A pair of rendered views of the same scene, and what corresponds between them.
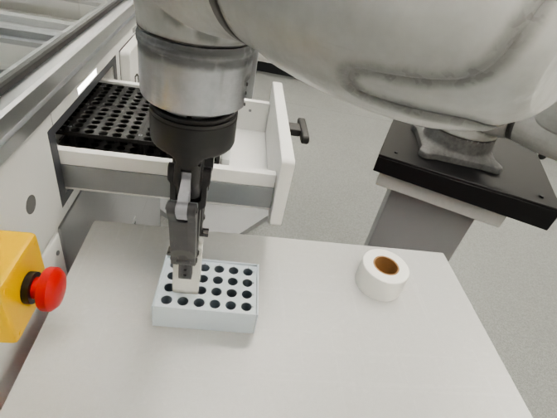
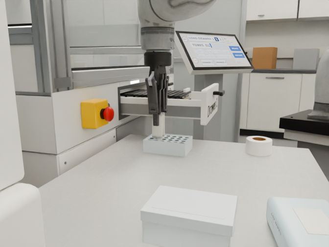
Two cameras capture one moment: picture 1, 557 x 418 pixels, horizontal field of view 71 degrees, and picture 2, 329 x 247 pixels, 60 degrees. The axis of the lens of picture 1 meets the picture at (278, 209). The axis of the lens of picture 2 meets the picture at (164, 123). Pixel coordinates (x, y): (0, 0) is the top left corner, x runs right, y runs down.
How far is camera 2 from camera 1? 51 cm
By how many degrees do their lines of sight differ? 35
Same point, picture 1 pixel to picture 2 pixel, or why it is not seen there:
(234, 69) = (165, 34)
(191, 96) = (152, 42)
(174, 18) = (147, 20)
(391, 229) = not seen: hidden behind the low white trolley
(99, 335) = (122, 152)
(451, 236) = not seen: outside the picture
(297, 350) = (203, 161)
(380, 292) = (254, 149)
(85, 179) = (128, 109)
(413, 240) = not seen: hidden behind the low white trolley
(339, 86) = (170, 8)
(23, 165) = (108, 90)
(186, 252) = (153, 104)
